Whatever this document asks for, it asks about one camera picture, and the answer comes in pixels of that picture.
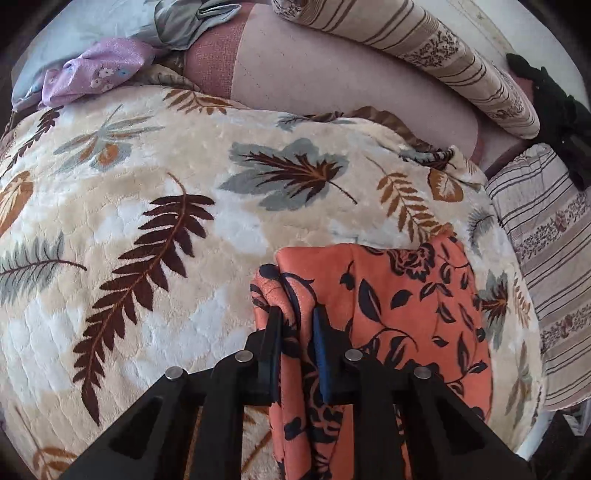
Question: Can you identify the grey satin cloth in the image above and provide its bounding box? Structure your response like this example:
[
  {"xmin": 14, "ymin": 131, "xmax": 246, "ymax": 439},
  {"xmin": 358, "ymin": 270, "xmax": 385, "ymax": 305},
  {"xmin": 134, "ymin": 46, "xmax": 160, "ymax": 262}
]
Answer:
[{"xmin": 154, "ymin": 0, "xmax": 252, "ymax": 51}]

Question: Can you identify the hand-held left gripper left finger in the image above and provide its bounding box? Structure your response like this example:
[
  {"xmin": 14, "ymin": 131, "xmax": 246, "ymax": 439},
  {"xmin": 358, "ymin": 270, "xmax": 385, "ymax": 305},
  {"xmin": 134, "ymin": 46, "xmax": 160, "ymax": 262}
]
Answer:
[{"xmin": 60, "ymin": 306, "xmax": 283, "ymax": 480}]

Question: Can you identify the cream leaf-print fleece blanket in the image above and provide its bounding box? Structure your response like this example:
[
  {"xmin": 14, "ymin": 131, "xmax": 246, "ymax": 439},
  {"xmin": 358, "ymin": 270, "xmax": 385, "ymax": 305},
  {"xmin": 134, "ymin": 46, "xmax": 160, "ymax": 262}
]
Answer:
[{"xmin": 0, "ymin": 85, "xmax": 548, "ymax": 480}]

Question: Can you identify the long beige striped pillow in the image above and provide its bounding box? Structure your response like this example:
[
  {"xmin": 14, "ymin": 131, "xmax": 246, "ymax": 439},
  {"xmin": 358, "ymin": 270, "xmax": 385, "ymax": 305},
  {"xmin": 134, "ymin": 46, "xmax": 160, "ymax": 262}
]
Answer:
[{"xmin": 271, "ymin": 0, "xmax": 541, "ymax": 139}]

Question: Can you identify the black cloth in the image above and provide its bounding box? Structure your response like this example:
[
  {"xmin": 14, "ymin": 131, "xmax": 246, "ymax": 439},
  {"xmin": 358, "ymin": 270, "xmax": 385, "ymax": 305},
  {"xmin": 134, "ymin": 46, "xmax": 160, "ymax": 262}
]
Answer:
[{"xmin": 505, "ymin": 53, "xmax": 591, "ymax": 190}]

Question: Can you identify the orange floral garment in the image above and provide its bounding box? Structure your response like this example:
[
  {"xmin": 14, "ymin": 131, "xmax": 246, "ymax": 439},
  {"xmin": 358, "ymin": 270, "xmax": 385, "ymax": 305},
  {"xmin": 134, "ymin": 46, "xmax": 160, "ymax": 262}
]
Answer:
[{"xmin": 250, "ymin": 236, "xmax": 494, "ymax": 480}]

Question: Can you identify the lilac floral cloth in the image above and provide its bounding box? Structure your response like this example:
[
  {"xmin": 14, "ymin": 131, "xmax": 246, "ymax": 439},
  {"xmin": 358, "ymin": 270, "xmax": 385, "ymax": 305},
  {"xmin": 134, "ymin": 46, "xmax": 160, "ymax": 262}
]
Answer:
[{"xmin": 41, "ymin": 38, "xmax": 160, "ymax": 109}]

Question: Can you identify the striped floral-band pillow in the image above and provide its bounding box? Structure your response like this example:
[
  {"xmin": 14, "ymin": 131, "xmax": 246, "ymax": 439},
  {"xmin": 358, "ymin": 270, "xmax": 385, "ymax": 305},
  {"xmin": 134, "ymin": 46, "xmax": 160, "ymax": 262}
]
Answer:
[{"xmin": 485, "ymin": 142, "xmax": 591, "ymax": 411}]

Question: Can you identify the light blue cloth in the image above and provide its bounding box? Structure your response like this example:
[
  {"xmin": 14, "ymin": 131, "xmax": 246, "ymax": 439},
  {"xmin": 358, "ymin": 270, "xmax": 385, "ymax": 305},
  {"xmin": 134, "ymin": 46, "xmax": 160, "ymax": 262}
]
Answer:
[{"xmin": 11, "ymin": 0, "xmax": 171, "ymax": 112}]

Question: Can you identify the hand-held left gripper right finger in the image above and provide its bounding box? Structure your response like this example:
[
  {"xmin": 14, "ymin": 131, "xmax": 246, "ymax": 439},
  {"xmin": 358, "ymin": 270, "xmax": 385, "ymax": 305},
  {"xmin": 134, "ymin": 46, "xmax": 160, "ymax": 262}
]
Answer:
[{"xmin": 312, "ymin": 308, "xmax": 539, "ymax": 480}]

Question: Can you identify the pink bed sheet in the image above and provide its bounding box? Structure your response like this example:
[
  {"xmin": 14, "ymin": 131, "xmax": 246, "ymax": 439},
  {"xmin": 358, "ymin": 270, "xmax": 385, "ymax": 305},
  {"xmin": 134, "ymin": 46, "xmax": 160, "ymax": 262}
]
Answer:
[{"xmin": 185, "ymin": 2, "xmax": 536, "ymax": 178}]

